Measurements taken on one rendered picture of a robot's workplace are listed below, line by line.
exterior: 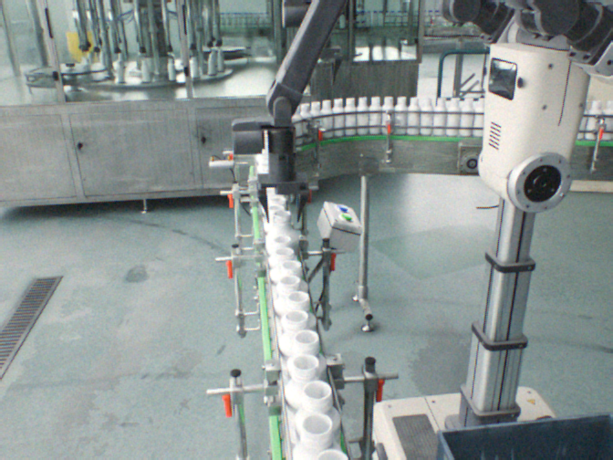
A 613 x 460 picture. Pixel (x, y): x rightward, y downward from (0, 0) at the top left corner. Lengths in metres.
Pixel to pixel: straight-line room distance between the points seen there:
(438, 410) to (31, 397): 1.76
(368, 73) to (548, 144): 4.96
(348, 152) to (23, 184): 2.83
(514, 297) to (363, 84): 4.87
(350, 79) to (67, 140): 3.15
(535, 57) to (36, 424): 2.28
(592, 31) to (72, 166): 3.87
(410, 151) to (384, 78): 3.75
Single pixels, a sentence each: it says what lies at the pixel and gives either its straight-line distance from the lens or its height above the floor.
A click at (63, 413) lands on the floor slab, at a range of 2.67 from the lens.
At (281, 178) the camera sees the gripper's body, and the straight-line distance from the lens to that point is 1.11.
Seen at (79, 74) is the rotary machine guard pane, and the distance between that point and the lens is 4.39.
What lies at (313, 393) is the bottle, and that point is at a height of 1.15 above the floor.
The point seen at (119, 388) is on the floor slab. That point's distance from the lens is 2.71.
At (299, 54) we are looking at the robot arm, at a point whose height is 1.52.
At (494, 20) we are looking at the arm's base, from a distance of 1.64.
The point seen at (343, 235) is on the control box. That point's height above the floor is 1.08.
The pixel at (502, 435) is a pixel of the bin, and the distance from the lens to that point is 1.06.
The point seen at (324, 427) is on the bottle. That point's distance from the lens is 0.70.
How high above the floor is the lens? 1.63
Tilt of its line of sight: 24 degrees down
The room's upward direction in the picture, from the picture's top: 1 degrees counter-clockwise
